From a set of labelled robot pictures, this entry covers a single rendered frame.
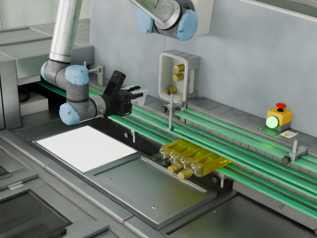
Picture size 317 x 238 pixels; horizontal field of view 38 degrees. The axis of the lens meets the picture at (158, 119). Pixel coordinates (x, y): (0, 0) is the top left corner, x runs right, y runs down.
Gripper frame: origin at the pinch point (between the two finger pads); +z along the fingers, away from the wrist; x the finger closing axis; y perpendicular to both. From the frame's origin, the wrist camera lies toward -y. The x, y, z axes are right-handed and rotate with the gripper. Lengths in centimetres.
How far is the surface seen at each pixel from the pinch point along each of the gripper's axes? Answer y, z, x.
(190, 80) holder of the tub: 6.7, 37.1, -9.0
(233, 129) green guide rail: 16.4, 27.0, 24.3
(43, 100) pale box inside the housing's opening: 39, 15, -102
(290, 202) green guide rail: 33, 22, 56
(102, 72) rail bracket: 16, 32, -68
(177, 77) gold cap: 7.2, 36.5, -16.8
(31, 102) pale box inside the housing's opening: 38, 8, -103
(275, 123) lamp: 11, 33, 39
